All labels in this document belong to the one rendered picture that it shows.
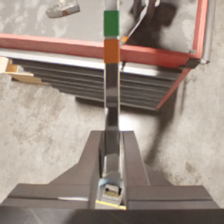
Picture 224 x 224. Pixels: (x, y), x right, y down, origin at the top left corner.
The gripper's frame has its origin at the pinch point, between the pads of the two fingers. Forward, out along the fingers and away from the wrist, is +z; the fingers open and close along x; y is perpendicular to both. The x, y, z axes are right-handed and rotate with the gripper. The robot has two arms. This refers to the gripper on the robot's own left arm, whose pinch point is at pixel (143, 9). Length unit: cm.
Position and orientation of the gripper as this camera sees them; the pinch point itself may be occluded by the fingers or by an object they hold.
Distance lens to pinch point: 53.6
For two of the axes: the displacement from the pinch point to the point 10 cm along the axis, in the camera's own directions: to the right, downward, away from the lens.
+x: -8.5, -4.7, 2.5
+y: 5.2, -8.1, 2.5
